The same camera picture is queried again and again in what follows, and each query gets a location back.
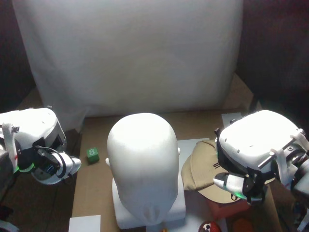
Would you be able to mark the green number block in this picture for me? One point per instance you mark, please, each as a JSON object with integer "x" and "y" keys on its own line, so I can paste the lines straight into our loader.
{"x": 92, "y": 155}

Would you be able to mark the red box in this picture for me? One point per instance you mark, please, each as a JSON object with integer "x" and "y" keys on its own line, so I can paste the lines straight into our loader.
{"x": 224, "y": 209}

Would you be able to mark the red brown toy figure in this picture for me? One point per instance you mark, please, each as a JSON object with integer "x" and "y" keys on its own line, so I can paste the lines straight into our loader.
{"x": 208, "y": 227}

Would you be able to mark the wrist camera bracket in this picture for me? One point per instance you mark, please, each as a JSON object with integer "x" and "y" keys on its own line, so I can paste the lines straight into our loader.
{"x": 9, "y": 142}
{"x": 278, "y": 157}

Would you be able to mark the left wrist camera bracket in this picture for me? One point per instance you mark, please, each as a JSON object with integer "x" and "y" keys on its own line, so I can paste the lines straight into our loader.
{"x": 9, "y": 142}

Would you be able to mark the white backdrop sheet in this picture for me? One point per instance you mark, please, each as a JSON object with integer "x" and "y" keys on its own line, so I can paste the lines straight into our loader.
{"x": 120, "y": 60}

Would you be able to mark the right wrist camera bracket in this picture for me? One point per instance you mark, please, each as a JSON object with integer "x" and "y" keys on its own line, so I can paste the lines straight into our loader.
{"x": 278, "y": 157}

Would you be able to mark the brown cardboard sheet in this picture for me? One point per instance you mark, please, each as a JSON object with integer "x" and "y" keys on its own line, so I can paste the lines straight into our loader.
{"x": 96, "y": 135}

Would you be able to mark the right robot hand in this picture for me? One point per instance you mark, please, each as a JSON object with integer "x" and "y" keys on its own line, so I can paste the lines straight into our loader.
{"x": 256, "y": 135}

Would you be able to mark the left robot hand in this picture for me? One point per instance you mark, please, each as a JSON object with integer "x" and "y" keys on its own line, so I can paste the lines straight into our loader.
{"x": 31, "y": 125}

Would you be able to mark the white paper sheet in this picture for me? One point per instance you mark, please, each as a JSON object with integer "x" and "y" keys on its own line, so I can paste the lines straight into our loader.
{"x": 84, "y": 223}

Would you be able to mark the small white box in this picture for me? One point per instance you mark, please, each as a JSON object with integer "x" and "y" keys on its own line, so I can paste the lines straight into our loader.
{"x": 228, "y": 117}

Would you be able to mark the white mannequin head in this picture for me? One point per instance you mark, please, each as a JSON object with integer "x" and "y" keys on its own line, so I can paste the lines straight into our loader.
{"x": 142, "y": 157}

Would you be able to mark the tan baseball cap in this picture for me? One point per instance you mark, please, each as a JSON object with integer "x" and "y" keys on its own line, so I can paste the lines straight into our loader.
{"x": 202, "y": 169}

